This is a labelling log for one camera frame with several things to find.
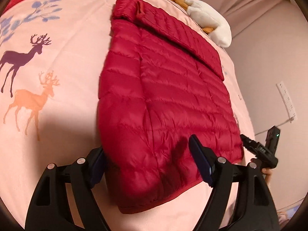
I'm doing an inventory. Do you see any red quilted down jacket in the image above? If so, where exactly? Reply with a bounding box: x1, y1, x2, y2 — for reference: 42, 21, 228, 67
98, 0, 243, 214

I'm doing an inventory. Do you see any right hand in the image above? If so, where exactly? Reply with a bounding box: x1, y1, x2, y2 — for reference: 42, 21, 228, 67
250, 158, 273, 188

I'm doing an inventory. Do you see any white plush goose toy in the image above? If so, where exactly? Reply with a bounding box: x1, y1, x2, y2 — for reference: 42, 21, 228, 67
171, 0, 232, 48

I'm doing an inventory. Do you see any pink printed duvet cover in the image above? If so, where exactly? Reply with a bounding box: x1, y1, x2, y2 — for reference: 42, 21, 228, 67
0, 0, 256, 231

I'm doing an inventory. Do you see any white power cable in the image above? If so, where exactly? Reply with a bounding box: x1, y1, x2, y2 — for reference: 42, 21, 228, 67
254, 116, 295, 136

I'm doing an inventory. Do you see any white wall socket strip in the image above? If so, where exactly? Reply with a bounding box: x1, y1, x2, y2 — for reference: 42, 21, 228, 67
276, 81, 297, 122

